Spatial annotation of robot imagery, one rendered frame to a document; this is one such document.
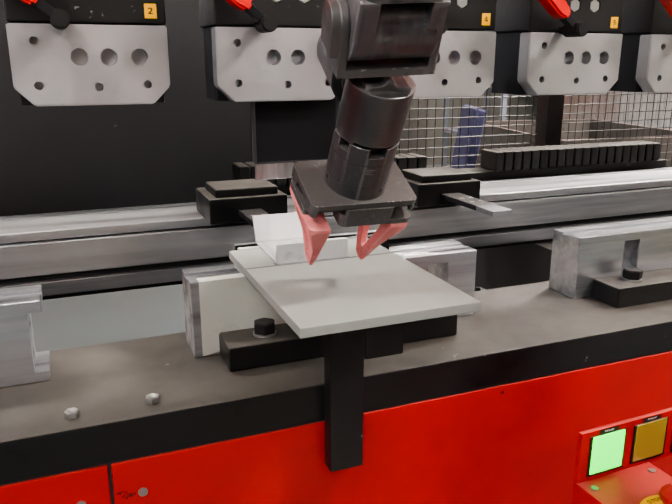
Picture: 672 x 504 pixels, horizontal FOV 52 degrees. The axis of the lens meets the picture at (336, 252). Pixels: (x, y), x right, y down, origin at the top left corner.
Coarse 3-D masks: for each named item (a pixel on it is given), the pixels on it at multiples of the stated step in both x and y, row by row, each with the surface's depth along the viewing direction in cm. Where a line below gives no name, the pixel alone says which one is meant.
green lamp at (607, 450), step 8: (616, 432) 74; (624, 432) 74; (600, 440) 73; (608, 440) 74; (616, 440) 74; (592, 448) 73; (600, 448) 73; (608, 448) 74; (616, 448) 74; (592, 456) 73; (600, 456) 74; (608, 456) 74; (616, 456) 75; (592, 464) 73; (600, 464) 74; (608, 464) 74; (616, 464) 75; (592, 472) 74
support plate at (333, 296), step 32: (256, 256) 79; (352, 256) 79; (384, 256) 79; (256, 288) 71; (288, 288) 68; (320, 288) 68; (352, 288) 68; (384, 288) 68; (416, 288) 68; (448, 288) 68; (288, 320) 61; (320, 320) 60; (352, 320) 60; (384, 320) 61; (416, 320) 62
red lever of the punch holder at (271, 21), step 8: (232, 0) 69; (240, 0) 69; (248, 0) 69; (240, 8) 69; (248, 8) 69; (256, 8) 70; (256, 16) 70; (264, 16) 70; (272, 16) 70; (256, 24) 71; (264, 24) 70; (272, 24) 70; (264, 32) 71
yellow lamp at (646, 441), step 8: (648, 424) 76; (656, 424) 76; (664, 424) 77; (640, 432) 75; (648, 432) 76; (656, 432) 76; (664, 432) 77; (640, 440) 76; (648, 440) 76; (656, 440) 77; (640, 448) 76; (648, 448) 77; (656, 448) 77; (640, 456) 76; (648, 456) 77
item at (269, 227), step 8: (256, 216) 85; (264, 216) 85; (272, 216) 86; (280, 216) 86; (288, 216) 86; (296, 216) 87; (256, 224) 85; (264, 224) 85; (272, 224) 86; (280, 224) 86; (288, 224) 86; (296, 224) 87; (256, 232) 85; (264, 232) 85; (272, 232) 86; (280, 232) 86; (288, 232) 86; (296, 232) 87; (256, 240) 85; (264, 240) 85
